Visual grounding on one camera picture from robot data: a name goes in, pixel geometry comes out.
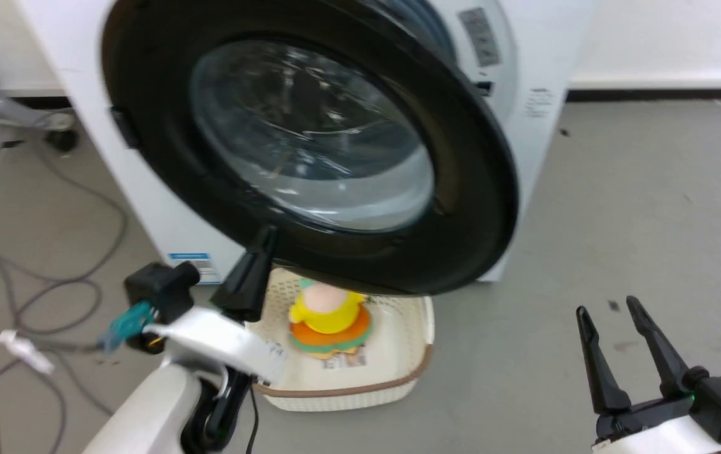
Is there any teal left camera cable connector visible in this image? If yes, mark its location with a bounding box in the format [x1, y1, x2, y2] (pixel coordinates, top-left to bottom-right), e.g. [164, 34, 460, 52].
[98, 301, 154, 352]

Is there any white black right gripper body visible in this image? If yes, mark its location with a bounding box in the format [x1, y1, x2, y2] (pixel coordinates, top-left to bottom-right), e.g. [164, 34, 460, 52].
[591, 395, 721, 454]

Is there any cream plastic laundry basket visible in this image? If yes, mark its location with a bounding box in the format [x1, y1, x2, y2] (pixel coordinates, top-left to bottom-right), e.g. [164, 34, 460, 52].
[248, 267, 435, 412]

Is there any yellow and orange doll toy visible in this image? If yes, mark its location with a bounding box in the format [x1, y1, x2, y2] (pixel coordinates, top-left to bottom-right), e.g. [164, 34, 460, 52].
[288, 277, 373, 361]

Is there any printed paper label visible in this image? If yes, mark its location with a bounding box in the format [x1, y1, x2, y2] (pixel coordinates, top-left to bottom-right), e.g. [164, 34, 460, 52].
[321, 346, 369, 371]

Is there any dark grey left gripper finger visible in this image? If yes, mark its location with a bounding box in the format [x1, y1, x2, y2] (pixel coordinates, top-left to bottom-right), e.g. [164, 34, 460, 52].
[210, 225, 279, 324]

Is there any white cable plug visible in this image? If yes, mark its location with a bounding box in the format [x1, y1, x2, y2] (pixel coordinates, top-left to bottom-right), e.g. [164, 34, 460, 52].
[0, 330, 54, 374]

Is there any white front-load washing machine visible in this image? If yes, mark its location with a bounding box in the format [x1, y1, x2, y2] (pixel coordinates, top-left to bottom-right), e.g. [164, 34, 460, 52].
[14, 0, 597, 286]

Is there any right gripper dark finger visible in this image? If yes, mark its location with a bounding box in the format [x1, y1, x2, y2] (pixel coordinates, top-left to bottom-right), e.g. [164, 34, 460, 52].
[575, 306, 632, 416]
[626, 296, 693, 399]

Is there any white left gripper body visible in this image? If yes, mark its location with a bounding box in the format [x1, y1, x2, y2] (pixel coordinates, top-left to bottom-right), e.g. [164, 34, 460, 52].
[146, 307, 288, 385]

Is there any black round glass washer door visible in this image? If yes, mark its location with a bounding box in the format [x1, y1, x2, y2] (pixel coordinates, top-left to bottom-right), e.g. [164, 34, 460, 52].
[101, 0, 519, 298]

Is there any grey wheeled cart frame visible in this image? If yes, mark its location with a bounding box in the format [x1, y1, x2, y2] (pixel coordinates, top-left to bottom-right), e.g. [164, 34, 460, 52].
[0, 35, 79, 153]

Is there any grey floor cable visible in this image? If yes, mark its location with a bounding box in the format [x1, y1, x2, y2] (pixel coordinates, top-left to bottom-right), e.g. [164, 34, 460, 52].
[0, 142, 129, 336]

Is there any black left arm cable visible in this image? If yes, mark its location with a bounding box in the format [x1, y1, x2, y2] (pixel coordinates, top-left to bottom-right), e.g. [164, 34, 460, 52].
[180, 371, 260, 454]

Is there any blue white energy label sticker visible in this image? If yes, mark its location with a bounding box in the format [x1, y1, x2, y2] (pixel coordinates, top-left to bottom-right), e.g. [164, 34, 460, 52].
[168, 252, 221, 285]

